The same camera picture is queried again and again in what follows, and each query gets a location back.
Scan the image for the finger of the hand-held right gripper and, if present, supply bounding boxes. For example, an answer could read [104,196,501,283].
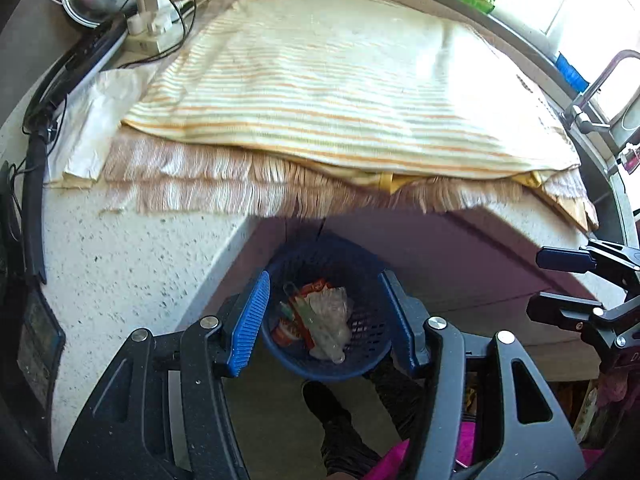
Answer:
[526,292,608,335]
[536,239,640,286]

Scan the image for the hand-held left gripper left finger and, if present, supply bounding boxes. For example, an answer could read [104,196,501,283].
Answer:
[57,270,272,480]

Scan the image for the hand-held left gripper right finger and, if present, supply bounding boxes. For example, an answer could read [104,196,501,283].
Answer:
[379,269,587,480]

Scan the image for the dark blue mesh basket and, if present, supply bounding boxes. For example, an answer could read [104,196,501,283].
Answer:
[260,234,401,381]

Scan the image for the red plastic cup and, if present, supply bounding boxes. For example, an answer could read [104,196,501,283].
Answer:
[271,320,301,348]

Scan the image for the toothbrush blister pack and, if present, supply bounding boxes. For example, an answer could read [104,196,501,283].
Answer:
[282,282,316,350]

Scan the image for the clear plastic bag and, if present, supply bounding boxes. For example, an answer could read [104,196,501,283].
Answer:
[302,286,353,365]

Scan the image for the brown cardboard sheet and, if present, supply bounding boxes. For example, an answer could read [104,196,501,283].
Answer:
[537,180,598,233]

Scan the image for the person's right leg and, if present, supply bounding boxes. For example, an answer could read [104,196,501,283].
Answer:
[372,359,427,441]

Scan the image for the person's leg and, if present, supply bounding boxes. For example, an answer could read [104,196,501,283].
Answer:
[372,359,427,441]
[302,380,382,480]

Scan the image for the steel sink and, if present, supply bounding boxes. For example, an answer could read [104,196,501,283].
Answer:
[570,125,640,261]

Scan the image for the person's left leg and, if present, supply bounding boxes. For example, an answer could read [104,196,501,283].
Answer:
[302,380,382,480]

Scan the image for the person's pink clothing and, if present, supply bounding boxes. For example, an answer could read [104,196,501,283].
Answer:
[375,420,476,480]

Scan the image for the steel faucet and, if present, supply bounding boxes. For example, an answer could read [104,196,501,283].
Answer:
[560,49,640,136]

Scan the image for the pink fringed cloth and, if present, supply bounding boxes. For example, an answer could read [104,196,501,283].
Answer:
[100,0,598,231]

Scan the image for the small blue plastic container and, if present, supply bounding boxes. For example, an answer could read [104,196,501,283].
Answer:
[555,52,588,93]

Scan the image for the dark flat device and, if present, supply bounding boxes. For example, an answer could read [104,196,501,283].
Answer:
[15,287,67,398]

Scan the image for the white paper sheet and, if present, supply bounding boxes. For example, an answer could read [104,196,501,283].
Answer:
[44,65,161,188]

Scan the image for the white power strip with chargers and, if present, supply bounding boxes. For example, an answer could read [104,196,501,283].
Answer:
[115,0,198,68]

